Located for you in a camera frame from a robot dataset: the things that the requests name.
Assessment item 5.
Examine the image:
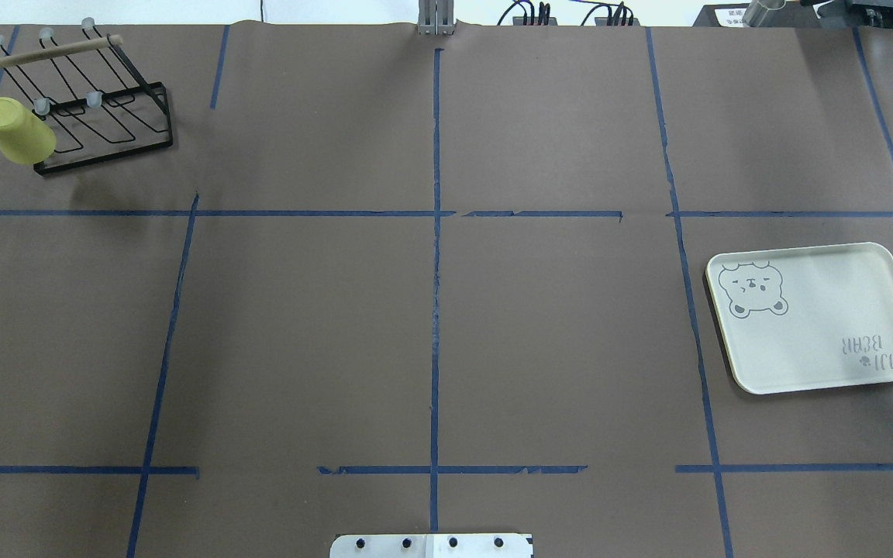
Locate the cream bear tray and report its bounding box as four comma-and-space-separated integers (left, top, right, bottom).
705, 243, 893, 395

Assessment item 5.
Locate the metal cup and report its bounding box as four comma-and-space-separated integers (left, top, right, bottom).
742, 0, 787, 28

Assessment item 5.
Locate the yellow cup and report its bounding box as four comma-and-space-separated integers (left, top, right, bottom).
0, 98, 57, 165

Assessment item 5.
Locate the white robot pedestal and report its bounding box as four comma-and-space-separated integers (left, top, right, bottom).
329, 532, 535, 557

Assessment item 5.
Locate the aluminium frame post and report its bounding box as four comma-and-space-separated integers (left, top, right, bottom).
417, 0, 456, 36

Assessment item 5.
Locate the black wire cup rack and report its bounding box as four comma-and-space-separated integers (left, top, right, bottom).
0, 17, 174, 176

